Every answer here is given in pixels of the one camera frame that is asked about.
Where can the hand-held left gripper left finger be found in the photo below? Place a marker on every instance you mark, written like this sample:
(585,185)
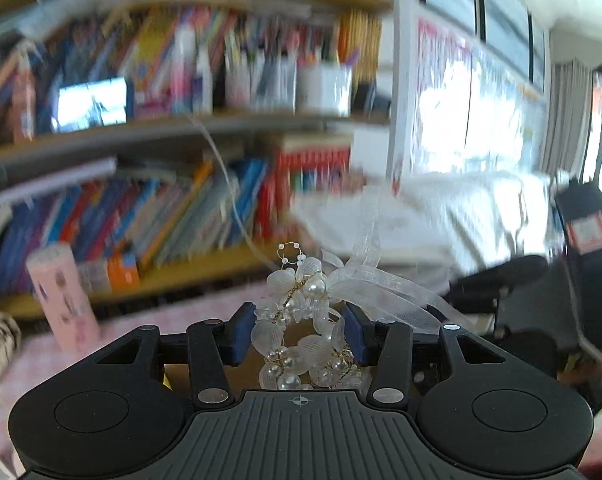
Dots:
(241,332)

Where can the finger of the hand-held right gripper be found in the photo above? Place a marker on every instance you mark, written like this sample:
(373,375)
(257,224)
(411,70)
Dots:
(516,272)

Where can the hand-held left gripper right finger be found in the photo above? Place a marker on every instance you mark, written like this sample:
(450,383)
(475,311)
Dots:
(356,335)

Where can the pink sticker cylinder container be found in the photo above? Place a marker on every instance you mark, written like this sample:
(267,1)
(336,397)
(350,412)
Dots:
(63,300)

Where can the wooden bookshelf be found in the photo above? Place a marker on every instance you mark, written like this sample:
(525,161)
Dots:
(191,272)

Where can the stack of loose papers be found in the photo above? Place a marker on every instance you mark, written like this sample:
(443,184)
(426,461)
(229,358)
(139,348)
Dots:
(456,210)

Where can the orange white card box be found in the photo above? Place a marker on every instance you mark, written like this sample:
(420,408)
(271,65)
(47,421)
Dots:
(123,272)

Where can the row of colourful books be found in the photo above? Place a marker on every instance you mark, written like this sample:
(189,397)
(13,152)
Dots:
(131,220)
(146,55)

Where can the red thick dictionary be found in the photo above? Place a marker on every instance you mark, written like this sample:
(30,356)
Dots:
(311,165)

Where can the pink checkered desk mat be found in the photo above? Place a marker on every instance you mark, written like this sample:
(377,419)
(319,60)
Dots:
(46,375)

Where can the clear pen holder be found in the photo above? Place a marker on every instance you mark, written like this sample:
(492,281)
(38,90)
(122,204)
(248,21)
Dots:
(326,90)

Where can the tablet screen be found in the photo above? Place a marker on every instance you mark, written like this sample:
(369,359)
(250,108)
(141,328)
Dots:
(93,105)

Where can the alphabet wall poster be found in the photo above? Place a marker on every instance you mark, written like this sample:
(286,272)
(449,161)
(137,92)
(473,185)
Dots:
(446,100)

